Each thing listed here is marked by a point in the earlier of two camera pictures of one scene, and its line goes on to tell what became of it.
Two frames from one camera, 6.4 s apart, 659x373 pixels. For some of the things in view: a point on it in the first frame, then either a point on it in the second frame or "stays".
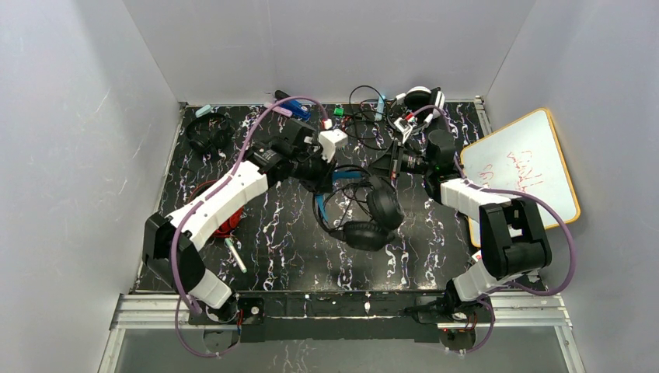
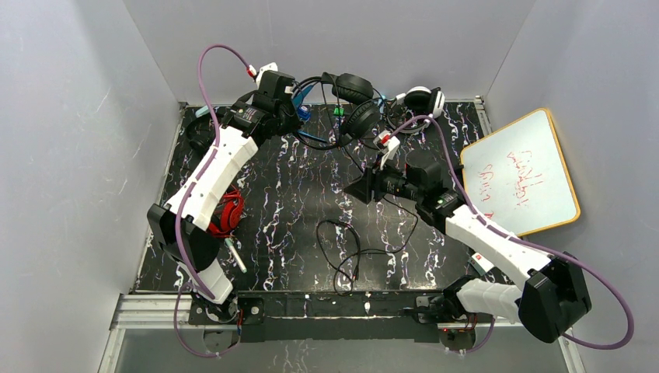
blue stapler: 298,107 stays
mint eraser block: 203,111 stays
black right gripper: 391,160 → 371,185
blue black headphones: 359,208 → 328,106
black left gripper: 319,172 → 287,115
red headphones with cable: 225,229 stays
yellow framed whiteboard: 526,156 stays
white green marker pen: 236,254 stays
